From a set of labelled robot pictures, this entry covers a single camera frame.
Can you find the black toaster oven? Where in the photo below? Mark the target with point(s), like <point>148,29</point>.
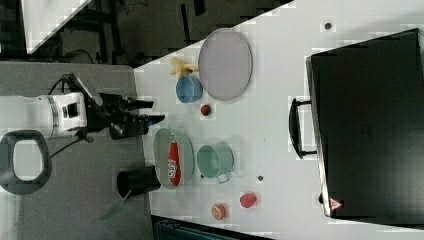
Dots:
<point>367,109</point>

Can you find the red ketchup bottle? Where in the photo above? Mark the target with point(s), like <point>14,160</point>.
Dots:
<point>174,170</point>

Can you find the green mug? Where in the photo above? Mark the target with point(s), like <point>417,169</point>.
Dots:
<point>215,161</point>

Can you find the small red tomato toy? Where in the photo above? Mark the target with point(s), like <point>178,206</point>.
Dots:
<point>206,110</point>

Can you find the blue bowl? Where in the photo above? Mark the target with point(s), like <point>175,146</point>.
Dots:
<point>189,89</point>

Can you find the red strawberry toy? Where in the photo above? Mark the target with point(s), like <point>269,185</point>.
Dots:
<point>247,200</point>

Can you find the grey round plate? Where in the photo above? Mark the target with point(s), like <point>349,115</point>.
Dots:
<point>225,64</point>

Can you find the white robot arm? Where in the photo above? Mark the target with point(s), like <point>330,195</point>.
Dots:
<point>27,123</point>

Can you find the black cylinder cup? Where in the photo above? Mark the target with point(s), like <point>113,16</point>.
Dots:
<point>137,181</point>

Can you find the orange slice toy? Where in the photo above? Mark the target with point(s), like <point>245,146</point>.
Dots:
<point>218,211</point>

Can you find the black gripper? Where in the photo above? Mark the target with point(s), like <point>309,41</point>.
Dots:
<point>116,114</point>

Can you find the blue tray at edge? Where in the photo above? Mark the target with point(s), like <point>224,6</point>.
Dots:
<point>171,229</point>

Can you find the green oval strainer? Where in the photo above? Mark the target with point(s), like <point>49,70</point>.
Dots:
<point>161,151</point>

